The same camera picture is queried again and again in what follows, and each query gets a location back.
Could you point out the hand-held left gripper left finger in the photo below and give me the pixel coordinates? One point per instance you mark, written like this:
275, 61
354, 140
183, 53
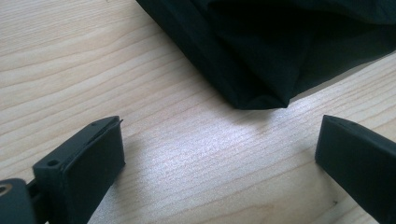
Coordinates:
84, 168

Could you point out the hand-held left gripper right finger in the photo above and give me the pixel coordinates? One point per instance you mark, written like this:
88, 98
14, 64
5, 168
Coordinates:
361, 161

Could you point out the black pants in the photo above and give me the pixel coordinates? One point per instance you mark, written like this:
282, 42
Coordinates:
264, 53

